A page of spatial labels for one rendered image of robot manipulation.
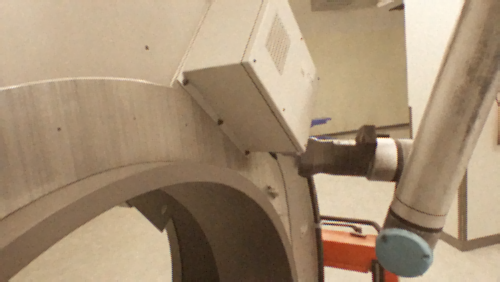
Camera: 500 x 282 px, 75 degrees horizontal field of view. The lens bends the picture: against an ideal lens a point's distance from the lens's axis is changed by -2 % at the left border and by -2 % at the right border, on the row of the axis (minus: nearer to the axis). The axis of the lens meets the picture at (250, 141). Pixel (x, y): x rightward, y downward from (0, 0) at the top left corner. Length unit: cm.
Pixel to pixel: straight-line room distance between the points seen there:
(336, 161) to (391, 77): 1046
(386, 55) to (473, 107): 1050
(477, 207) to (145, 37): 338
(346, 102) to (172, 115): 994
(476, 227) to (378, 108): 762
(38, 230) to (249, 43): 33
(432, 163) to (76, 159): 49
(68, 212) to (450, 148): 50
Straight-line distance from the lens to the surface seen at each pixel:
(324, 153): 68
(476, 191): 355
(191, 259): 113
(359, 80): 1056
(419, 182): 59
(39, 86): 38
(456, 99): 56
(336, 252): 153
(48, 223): 33
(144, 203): 88
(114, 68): 43
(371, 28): 1089
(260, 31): 48
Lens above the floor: 164
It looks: 9 degrees down
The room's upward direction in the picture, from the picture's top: 6 degrees counter-clockwise
